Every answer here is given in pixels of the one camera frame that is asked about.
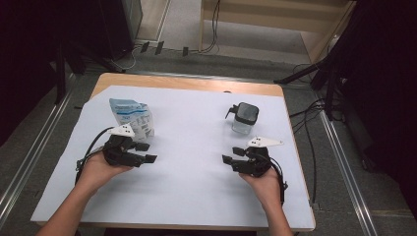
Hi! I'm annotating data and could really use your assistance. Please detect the person's right hand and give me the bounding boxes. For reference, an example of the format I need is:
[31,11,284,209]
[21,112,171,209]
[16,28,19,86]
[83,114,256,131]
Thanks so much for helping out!
[239,166,283,208]

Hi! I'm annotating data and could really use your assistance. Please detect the light wooden shelf unit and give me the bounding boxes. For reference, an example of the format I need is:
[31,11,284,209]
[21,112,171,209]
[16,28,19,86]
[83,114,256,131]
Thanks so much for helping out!
[199,0,357,64]

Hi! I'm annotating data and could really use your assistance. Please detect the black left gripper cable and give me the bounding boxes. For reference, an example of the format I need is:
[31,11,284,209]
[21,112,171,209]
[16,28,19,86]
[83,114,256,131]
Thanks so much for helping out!
[74,127,114,185]

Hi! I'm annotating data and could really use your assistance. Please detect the dark cabinet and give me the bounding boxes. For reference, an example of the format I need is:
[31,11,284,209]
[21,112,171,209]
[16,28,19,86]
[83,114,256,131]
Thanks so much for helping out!
[96,0,144,63]

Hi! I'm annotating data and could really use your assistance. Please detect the blue and white pouch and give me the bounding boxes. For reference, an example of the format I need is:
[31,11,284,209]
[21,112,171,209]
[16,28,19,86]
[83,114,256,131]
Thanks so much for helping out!
[108,97,155,144]

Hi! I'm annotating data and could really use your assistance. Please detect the black floor cables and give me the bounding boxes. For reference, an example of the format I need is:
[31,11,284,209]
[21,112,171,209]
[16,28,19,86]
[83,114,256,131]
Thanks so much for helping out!
[289,97,327,205]

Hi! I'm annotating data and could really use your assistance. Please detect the clear jar with black lid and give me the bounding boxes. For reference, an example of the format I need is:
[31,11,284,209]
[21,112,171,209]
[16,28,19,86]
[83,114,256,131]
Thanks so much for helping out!
[224,101,260,136]

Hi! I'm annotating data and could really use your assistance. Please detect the person's left hand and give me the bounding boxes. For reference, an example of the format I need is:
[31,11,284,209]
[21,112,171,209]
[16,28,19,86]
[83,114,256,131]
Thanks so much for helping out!
[77,151,134,195]

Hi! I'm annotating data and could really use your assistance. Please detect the dark curtain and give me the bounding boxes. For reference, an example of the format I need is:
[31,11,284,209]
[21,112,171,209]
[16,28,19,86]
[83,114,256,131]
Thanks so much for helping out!
[0,0,60,147]
[343,0,417,217]

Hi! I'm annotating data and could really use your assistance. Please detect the white floor cable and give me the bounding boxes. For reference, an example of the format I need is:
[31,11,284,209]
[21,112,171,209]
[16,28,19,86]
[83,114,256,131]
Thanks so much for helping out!
[110,44,141,72]

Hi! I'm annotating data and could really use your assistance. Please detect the white paper sheet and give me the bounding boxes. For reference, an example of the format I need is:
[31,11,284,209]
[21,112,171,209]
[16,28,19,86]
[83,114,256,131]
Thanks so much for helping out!
[30,85,315,229]

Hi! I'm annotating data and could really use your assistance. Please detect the black tripod stand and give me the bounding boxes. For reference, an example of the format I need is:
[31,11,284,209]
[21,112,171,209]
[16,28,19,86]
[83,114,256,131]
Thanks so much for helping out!
[273,48,349,122]

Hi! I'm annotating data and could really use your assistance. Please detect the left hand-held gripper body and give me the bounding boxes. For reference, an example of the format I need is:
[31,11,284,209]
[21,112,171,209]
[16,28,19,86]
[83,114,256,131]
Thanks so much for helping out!
[102,123,147,168]

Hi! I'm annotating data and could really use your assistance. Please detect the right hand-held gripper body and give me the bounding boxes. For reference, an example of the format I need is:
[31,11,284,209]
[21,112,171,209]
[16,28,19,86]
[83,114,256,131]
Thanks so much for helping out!
[230,136,284,178]

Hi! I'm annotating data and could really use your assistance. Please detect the metal floor rail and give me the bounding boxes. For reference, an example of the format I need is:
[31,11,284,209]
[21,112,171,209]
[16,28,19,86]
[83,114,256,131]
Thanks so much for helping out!
[0,73,77,227]
[319,109,379,236]

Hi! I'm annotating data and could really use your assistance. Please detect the black stand leg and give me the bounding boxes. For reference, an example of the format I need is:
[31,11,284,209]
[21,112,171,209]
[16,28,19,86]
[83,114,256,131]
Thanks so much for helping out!
[53,42,69,105]

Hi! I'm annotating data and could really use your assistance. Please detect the black hanging cable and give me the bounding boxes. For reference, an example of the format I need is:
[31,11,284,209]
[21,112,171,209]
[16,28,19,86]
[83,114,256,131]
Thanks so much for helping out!
[200,0,221,54]

